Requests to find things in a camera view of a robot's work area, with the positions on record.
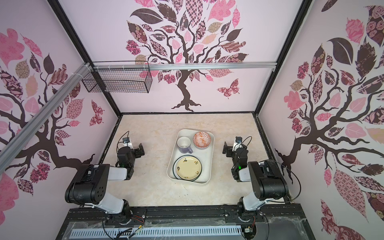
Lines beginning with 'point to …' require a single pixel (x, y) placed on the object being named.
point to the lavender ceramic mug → (183, 143)
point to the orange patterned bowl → (202, 139)
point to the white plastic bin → (206, 155)
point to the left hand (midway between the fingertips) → (134, 146)
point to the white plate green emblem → (174, 164)
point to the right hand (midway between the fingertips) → (234, 141)
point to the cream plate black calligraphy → (188, 168)
